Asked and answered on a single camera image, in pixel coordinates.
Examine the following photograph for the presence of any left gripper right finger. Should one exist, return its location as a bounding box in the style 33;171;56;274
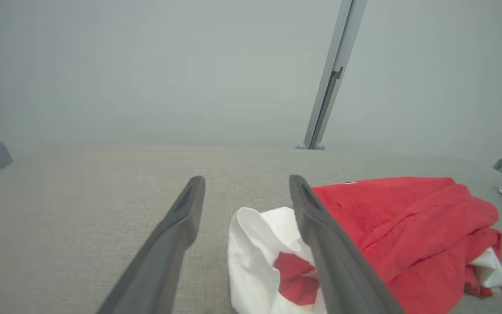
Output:
289;174;404;314

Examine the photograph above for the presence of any red basketball jersey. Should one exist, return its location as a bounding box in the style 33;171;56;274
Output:
227;176;502;314

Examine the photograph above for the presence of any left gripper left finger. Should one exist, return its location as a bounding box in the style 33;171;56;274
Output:
96;176;206;314

